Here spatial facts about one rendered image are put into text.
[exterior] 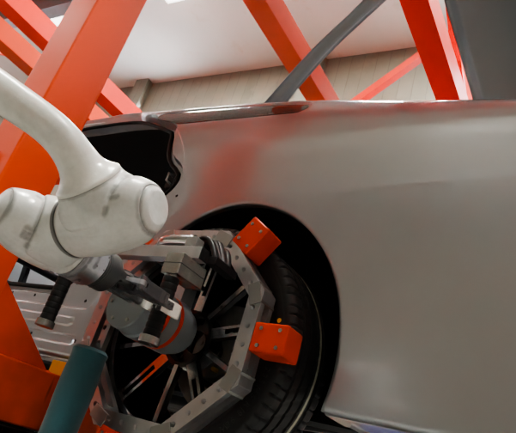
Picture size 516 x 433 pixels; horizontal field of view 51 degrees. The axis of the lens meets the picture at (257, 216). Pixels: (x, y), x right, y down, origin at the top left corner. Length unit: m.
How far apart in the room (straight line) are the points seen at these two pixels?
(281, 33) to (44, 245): 2.26
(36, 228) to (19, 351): 0.86
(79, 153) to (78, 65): 1.04
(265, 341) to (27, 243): 0.58
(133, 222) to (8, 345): 0.97
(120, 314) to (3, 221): 0.51
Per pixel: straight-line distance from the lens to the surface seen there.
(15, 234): 0.89
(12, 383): 1.70
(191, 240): 1.22
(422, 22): 3.62
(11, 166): 1.65
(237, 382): 1.24
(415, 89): 7.83
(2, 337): 1.67
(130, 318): 1.30
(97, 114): 4.45
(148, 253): 1.28
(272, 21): 2.92
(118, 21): 1.99
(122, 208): 0.78
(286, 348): 1.22
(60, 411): 1.39
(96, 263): 0.98
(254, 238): 1.37
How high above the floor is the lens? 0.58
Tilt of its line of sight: 25 degrees up
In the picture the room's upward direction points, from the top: 17 degrees clockwise
